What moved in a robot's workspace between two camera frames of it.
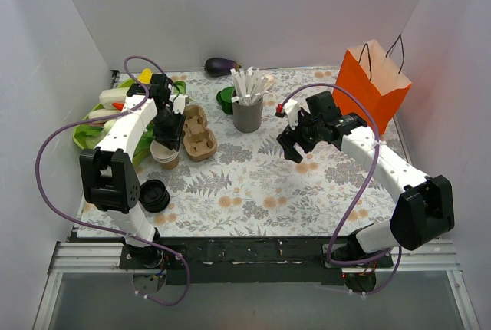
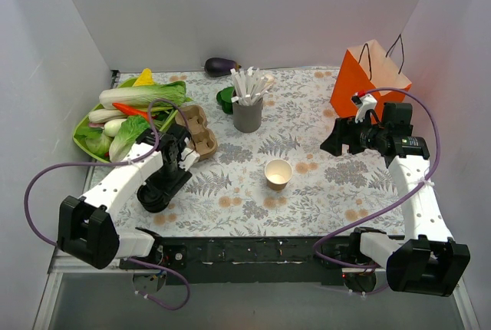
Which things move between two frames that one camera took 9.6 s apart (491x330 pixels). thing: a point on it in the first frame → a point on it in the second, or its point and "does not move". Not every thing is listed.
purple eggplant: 215,67 does not move
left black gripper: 171,136 → 169,183
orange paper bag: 368,73 does not move
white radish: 102,113 does not move
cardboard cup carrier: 199,141 does not move
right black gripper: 300,135 → 348,135
